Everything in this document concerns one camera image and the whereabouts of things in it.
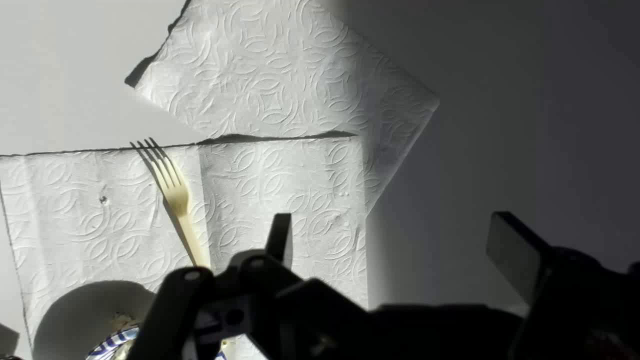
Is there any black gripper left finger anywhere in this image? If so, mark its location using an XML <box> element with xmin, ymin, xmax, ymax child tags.
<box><xmin>126</xmin><ymin>211</ymin><xmax>368</xmax><ymax>360</ymax></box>

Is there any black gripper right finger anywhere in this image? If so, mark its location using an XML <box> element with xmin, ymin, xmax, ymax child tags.
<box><xmin>487</xmin><ymin>210</ymin><xmax>640</xmax><ymax>360</ymax></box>

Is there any blue patterned bowl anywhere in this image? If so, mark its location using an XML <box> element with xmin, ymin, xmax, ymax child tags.
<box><xmin>84</xmin><ymin>324</ymin><xmax>229</xmax><ymax>360</ymax></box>

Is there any white embossed paper towel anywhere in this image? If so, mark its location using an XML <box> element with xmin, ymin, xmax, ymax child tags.
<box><xmin>124</xmin><ymin>0</ymin><xmax>442</xmax><ymax>215</ymax></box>
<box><xmin>0</xmin><ymin>131</ymin><xmax>372</xmax><ymax>360</ymax></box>

